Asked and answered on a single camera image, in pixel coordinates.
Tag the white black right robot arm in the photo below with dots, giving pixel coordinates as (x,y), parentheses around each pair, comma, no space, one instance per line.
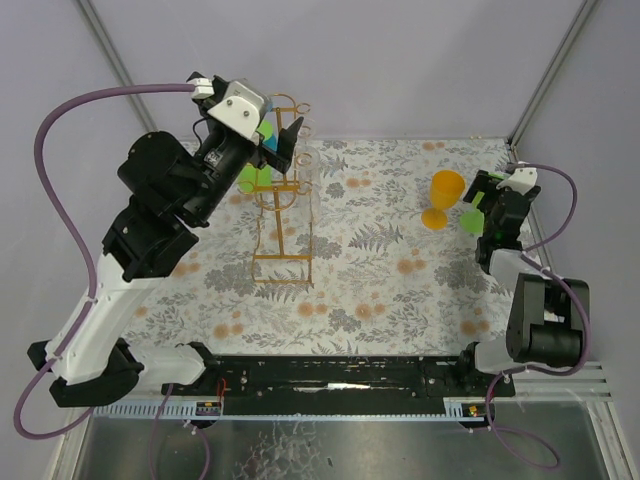
(548,328)

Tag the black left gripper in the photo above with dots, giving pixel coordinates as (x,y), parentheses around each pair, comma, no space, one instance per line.
(265,151)

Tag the blue plastic wine glass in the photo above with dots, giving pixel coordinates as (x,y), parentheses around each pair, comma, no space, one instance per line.
(267,128)

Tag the rear clear wine glass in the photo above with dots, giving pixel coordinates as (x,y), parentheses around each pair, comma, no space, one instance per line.
(306,133)

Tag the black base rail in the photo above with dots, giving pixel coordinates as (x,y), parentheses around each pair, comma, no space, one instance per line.
(338,386)

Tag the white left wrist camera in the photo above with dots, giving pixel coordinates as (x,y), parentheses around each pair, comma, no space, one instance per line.
(236,104)

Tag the gold wire wine glass rack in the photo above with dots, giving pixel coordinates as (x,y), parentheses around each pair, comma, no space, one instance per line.
(283,254)

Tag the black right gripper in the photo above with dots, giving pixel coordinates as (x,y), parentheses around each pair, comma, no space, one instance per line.
(493,197)

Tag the orange plastic wine glass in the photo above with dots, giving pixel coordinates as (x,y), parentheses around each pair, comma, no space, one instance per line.
(446,189)

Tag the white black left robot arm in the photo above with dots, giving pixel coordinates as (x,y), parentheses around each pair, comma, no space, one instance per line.
(173,193)

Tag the front clear wine glass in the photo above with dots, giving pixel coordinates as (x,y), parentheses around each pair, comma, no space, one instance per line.
(311,191)

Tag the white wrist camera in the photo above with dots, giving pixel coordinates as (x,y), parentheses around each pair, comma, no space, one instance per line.
(522,180)
(236,104)

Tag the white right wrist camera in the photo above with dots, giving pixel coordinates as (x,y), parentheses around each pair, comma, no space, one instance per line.
(522,180)

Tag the floral patterned table mat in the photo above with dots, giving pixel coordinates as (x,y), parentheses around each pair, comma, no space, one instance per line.
(382,282)

